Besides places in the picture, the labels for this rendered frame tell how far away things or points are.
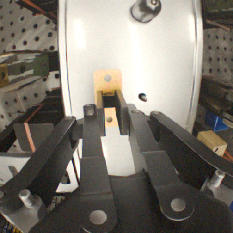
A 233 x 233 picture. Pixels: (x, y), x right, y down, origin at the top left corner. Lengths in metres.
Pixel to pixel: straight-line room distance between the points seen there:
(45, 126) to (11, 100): 0.38
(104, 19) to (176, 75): 0.13
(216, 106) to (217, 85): 0.03
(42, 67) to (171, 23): 0.19
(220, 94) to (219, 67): 0.45
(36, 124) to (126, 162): 0.18
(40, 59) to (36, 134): 0.14
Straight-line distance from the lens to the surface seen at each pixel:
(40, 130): 0.28
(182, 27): 0.25
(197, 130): 0.29
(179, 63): 0.24
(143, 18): 0.20
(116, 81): 0.20
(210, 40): 0.68
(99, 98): 0.16
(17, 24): 0.61
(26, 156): 0.31
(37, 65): 0.21
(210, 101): 0.29
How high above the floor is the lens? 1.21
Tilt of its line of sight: 66 degrees down
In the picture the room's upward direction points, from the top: 165 degrees clockwise
